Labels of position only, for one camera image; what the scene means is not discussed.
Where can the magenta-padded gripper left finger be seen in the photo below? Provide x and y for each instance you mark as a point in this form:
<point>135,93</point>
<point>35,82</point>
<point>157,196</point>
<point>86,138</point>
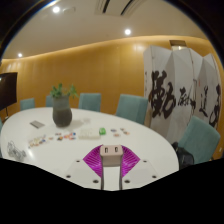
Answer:
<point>91,160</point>

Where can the pink charger block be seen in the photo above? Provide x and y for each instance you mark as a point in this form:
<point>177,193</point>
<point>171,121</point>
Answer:
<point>111,155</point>

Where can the teal chairs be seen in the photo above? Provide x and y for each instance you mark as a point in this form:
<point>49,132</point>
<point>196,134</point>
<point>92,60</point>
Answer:
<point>131,108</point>

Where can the small green object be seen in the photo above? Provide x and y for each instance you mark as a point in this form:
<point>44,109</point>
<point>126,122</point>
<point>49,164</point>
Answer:
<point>102,131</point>

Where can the ceiling air vent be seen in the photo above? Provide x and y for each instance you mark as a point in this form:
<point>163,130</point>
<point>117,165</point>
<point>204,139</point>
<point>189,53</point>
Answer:
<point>115,6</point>

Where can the small dark round badges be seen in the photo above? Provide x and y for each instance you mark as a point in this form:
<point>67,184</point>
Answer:
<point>116,134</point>

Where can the round ceiling lights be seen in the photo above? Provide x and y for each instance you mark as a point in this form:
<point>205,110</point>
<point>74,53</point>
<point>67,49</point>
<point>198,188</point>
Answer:
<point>127,32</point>

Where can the grey flat card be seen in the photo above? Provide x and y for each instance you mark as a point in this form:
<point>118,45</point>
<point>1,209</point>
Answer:
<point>37,124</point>

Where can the potted plant in grey vase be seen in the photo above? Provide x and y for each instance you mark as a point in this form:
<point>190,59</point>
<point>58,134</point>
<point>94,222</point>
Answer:
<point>62,113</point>

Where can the black wall monitor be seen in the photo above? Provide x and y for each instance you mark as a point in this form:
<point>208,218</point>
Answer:
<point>7,90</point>

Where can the colourful sticker sheet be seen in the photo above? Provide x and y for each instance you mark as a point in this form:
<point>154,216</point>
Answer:
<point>36,141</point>

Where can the white calligraphy folding screen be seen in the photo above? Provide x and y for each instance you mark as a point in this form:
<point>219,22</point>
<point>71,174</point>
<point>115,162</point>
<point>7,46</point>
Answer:
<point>176,80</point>

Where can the row of colourful badges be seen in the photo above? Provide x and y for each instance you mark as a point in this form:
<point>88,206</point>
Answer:
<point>65,136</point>

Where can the black bag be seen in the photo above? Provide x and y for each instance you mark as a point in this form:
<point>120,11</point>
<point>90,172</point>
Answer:
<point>183,156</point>

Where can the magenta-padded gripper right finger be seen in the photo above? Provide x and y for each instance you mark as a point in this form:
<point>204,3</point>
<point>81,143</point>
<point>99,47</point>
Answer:
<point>130,160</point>

